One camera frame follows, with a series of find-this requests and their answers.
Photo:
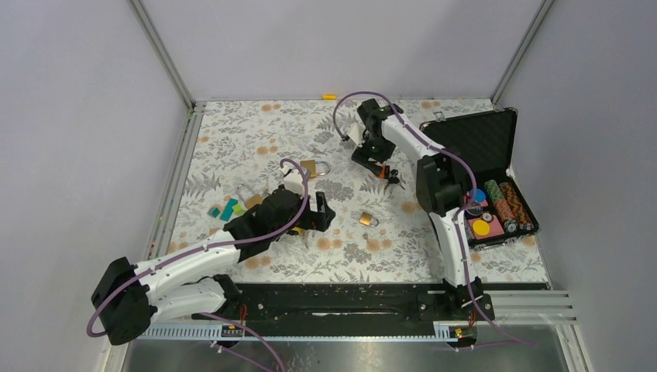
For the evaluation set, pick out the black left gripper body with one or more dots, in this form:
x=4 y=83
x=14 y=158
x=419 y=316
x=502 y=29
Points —
x=311 y=219

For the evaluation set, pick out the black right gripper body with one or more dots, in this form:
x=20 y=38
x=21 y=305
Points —
x=375 y=148

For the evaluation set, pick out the yellow black padlock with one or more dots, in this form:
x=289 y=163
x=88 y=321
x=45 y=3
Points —
x=301 y=235

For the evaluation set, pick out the orange padlock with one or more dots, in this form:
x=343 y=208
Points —
x=384 y=172

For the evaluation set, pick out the black keys bunch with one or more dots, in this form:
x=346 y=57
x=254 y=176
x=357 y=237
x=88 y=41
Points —
x=393 y=180

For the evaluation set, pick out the small brass padlock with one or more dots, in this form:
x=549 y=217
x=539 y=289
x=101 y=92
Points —
x=368 y=219

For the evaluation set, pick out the large brass padlock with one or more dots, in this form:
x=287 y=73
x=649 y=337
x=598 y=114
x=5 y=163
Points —
x=248 y=196

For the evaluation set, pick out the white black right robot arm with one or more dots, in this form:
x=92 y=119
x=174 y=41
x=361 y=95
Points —
x=440 y=187

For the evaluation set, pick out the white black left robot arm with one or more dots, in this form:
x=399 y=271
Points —
x=130 y=297

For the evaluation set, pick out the teal long block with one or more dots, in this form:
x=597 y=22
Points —
x=228 y=210

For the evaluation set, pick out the teal small block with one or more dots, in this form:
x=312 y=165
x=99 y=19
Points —
x=214 y=212

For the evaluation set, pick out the floral patterned mat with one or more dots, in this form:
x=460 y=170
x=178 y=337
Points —
x=242 y=142

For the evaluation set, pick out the blue poker chip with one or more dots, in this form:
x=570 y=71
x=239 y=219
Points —
x=479 y=196

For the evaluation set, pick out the yellow poker chip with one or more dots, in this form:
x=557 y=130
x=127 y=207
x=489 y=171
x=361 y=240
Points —
x=481 y=227

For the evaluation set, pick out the black poker chip case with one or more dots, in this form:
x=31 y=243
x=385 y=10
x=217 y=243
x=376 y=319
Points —
x=485 y=142

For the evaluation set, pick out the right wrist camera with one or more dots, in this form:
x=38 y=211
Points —
x=357 y=134

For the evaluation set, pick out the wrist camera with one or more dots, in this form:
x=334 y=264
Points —
x=357 y=134
x=293 y=180

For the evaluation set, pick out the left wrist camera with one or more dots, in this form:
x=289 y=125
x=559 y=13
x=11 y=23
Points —
x=293 y=180

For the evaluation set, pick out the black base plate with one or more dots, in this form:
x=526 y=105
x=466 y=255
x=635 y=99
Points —
x=363 y=303

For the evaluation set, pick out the white slotted cable duct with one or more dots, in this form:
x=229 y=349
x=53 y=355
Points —
x=314 y=329

